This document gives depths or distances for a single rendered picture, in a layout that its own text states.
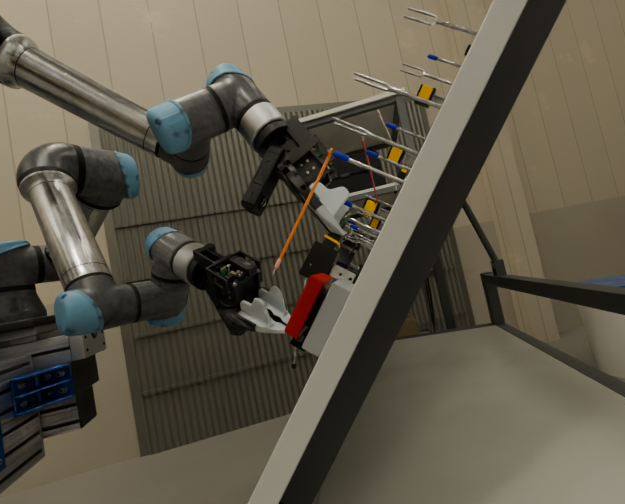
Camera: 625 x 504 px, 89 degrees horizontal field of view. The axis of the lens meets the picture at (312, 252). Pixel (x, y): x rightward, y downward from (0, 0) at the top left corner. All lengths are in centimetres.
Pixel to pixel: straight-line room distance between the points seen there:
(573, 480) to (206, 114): 73
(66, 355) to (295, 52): 321
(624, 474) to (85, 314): 79
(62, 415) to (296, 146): 94
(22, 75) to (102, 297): 40
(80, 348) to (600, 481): 110
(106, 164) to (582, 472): 104
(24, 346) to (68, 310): 54
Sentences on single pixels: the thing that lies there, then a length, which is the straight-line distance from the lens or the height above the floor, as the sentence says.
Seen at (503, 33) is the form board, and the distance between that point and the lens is 25.
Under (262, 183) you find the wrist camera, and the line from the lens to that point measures 52.
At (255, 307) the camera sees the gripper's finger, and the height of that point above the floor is 110.
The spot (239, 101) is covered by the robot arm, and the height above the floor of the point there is 143.
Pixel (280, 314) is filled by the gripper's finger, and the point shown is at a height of 108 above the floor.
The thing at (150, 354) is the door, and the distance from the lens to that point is 295.
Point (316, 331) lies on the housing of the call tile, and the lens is 24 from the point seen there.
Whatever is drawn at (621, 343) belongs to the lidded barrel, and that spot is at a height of 25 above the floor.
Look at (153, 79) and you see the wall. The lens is 349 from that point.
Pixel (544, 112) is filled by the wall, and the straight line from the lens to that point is 480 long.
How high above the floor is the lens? 113
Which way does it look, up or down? 4 degrees up
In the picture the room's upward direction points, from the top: 11 degrees counter-clockwise
